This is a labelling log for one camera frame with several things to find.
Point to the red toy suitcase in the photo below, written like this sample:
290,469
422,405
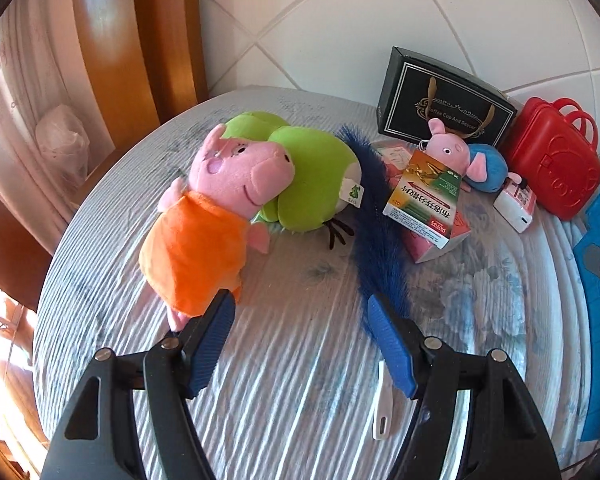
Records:
545,160

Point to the green and orange medicine box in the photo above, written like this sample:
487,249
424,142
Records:
420,195

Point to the blue furry tail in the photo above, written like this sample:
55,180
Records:
367,240

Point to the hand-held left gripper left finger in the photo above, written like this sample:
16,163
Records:
210,340

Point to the wooden headboard pillar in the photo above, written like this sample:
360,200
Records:
145,35

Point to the sheer pink curtain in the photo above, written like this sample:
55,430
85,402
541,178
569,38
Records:
15,125

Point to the pink and white carton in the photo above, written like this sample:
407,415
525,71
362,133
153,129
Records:
442,242

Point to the green plush toy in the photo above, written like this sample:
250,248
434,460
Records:
310,175

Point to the blue storage box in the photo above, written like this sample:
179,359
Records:
597,340

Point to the small pig plush in blue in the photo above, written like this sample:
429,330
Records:
485,167

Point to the black gift box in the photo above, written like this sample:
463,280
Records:
415,95

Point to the white padded headboard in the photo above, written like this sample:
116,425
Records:
330,20

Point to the small white box pink print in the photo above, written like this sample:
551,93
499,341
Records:
515,205

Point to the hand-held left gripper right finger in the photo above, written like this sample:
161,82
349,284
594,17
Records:
392,345

